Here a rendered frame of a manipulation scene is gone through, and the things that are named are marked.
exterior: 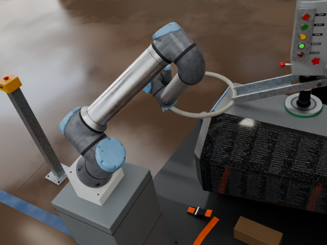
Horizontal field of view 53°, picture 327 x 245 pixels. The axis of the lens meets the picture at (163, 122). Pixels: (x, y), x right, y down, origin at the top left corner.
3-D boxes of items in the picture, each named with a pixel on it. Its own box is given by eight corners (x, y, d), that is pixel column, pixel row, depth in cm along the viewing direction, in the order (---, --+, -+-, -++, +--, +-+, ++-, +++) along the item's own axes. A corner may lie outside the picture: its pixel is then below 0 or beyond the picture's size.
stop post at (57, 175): (60, 163, 319) (9, 68, 248) (74, 170, 309) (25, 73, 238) (45, 178, 307) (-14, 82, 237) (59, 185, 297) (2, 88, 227)
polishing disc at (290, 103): (325, 115, 194) (325, 113, 193) (287, 115, 198) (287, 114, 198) (318, 94, 209) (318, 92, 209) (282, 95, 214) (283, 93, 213)
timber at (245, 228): (233, 237, 233) (233, 228, 225) (240, 224, 240) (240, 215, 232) (276, 257, 218) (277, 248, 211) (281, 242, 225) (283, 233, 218)
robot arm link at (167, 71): (151, 65, 191) (161, 57, 197) (153, 82, 200) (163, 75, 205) (163, 70, 186) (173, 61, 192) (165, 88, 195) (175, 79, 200)
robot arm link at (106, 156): (99, 185, 158) (112, 175, 144) (76, 158, 158) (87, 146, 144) (120, 166, 168) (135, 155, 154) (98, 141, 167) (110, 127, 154)
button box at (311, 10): (307, 58, 172) (315, 6, 154) (307, 61, 170) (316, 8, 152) (291, 58, 174) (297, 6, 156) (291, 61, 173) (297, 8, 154)
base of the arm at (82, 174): (97, 195, 166) (104, 190, 158) (68, 171, 163) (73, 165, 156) (118, 168, 177) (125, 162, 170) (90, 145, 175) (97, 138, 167)
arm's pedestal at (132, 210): (146, 309, 208) (112, 241, 152) (85, 276, 230) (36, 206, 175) (180, 241, 239) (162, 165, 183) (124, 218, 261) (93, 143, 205)
